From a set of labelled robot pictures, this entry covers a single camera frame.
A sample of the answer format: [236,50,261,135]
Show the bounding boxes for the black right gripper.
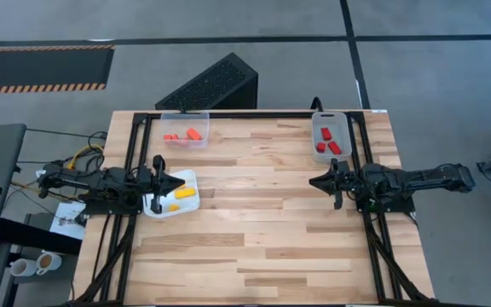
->
[308,157,364,211]

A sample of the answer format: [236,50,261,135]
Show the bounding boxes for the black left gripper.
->
[137,154,187,215]

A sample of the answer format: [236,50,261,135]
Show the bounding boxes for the clear bin for red blocks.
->
[311,111,353,164]

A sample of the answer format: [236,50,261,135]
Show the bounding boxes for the clear bin for orange blocks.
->
[159,111,211,150]

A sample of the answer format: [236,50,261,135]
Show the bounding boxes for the white plastic bin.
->
[142,169,202,220]

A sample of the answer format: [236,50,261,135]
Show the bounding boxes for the black perforated computer case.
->
[154,52,259,111]

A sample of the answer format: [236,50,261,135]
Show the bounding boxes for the white printed paper sheet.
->
[49,200,88,240]

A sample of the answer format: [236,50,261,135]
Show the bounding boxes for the black side cart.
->
[0,212,83,307]

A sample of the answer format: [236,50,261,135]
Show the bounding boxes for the white mug with coffee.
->
[36,251,63,276]

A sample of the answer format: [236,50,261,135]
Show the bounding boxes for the empty white mug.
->
[9,258,38,277]

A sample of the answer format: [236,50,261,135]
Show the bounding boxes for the black hazard-striped floor mat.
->
[0,44,115,95]

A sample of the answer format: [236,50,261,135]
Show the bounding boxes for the yellow cable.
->
[66,143,105,171]

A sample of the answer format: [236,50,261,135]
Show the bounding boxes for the black aluminium frame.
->
[72,110,432,306]

